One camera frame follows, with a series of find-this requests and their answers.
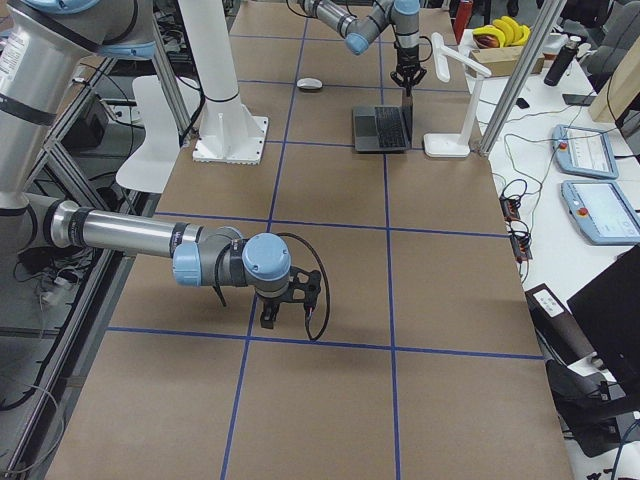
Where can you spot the grey laptop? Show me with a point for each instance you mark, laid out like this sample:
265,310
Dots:
383,128

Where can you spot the black smartphone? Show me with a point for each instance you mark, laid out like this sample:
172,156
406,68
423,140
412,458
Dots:
578,99

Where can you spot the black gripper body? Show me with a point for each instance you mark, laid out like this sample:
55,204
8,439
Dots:
406,61
270,302

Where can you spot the aluminium frame post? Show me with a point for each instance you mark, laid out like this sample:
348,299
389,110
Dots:
549,13

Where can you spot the blue teach pendant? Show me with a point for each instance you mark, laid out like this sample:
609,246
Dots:
601,212
584,152

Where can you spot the cardboard box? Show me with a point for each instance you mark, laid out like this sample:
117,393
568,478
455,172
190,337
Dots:
500,61

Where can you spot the lower blue teach pendant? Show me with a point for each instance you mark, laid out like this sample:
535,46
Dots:
601,212

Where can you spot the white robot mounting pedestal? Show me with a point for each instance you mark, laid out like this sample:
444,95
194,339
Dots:
228,132

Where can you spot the upper blue teach pendant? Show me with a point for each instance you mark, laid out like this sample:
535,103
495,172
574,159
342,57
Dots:
584,152

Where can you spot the black water bottle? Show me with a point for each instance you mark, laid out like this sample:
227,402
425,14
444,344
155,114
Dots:
563,59

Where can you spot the yellow bananas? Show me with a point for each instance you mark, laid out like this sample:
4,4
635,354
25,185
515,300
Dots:
502,32

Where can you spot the white computer mouse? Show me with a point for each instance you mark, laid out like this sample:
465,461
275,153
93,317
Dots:
309,84

